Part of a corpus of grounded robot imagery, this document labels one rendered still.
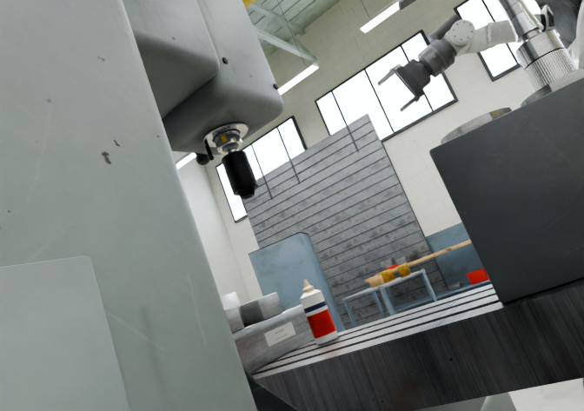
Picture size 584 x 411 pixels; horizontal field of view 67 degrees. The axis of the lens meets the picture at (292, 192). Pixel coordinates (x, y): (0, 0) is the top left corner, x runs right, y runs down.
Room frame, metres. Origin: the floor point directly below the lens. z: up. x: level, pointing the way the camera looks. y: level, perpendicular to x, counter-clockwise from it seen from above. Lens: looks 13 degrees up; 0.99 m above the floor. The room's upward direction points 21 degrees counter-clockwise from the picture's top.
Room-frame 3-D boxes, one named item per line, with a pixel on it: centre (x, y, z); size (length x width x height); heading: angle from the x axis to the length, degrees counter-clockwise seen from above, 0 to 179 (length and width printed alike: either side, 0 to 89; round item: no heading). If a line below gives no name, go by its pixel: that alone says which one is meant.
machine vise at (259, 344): (0.86, 0.19, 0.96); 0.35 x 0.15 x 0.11; 147
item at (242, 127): (0.76, 0.07, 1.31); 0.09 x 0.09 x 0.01
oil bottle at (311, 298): (0.79, 0.03, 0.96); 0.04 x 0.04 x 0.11
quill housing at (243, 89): (0.76, 0.08, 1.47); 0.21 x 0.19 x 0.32; 59
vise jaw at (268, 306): (0.89, 0.18, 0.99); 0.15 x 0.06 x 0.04; 57
